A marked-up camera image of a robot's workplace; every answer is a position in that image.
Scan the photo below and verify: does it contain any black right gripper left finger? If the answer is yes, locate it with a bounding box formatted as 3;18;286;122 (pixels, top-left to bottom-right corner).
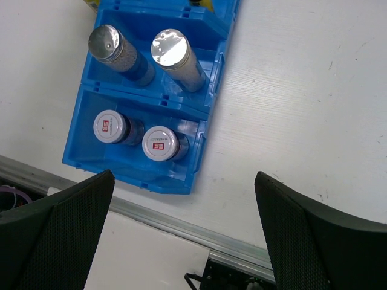
1;170;115;289

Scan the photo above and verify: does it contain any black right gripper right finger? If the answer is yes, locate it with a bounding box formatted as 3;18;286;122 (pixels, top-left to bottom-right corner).
255;172;386;289

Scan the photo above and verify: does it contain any white-lid spice jar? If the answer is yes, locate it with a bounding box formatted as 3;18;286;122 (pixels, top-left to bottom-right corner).
142;126;189;162
93;109;145;146

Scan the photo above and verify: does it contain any silver-lid blue-label jar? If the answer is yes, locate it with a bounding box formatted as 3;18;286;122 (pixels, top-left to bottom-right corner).
88;25;155;86
151;28;207;92

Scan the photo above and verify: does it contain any brown yellow-label bottle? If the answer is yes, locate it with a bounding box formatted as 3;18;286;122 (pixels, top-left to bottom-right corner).
189;0;215;13
84;0;100;13

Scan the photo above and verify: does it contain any blue bin near compartment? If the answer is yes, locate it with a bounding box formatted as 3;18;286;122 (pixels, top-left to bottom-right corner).
62;85;210;195

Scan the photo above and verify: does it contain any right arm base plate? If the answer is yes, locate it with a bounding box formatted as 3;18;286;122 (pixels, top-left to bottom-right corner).
184;259;277;290

